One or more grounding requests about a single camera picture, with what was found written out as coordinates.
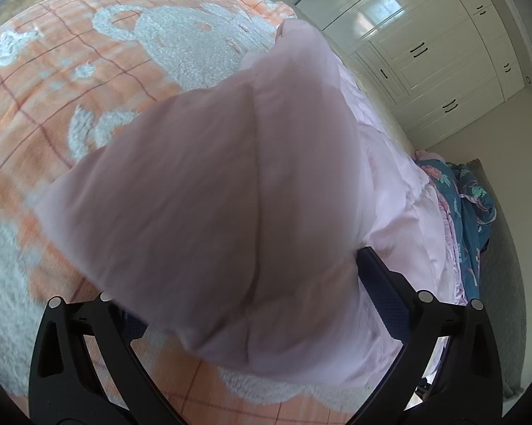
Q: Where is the pink quilted jacket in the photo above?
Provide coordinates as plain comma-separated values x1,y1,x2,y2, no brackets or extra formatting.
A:
33,18,453,392

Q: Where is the teal floral quilt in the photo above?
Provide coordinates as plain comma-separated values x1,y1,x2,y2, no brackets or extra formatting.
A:
414,148,498,307

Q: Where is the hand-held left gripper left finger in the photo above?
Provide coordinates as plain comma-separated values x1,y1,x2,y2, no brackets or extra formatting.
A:
29,294,191,425

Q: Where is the white wardrobe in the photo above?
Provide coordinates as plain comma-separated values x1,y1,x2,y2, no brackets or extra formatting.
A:
237,0,532,139

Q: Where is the orange and white blanket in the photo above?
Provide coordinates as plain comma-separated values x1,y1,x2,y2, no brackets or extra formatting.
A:
0,0,382,425

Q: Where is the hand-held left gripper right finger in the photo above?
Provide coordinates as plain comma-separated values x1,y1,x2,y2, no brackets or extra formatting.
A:
346,246,502,425

